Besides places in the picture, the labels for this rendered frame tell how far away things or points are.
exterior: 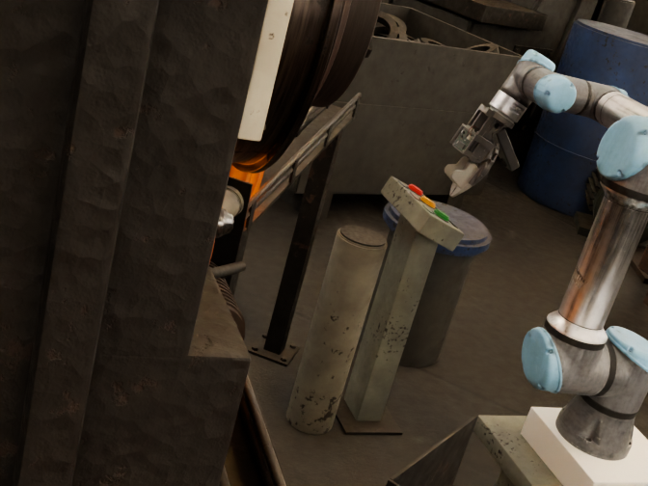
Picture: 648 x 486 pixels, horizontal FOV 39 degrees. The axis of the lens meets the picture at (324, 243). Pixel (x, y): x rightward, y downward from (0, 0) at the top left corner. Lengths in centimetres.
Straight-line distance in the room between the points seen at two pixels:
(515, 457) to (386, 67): 195
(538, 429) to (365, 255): 53
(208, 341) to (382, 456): 153
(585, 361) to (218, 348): 106
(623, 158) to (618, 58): 290
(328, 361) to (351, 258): 27
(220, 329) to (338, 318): 132
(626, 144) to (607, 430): 57
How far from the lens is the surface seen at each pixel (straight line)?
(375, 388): 234
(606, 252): 169
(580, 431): 188
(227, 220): 125
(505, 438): 196
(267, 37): 69
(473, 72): 381
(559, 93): 196
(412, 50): 356
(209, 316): 84
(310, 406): 225
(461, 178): 209
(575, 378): 176
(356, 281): 209
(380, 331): 227
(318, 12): 96
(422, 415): 252
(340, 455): 226
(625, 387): 183
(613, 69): 452
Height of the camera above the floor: 127
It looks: 22 degrees down
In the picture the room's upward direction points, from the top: 15 degrees clockwise
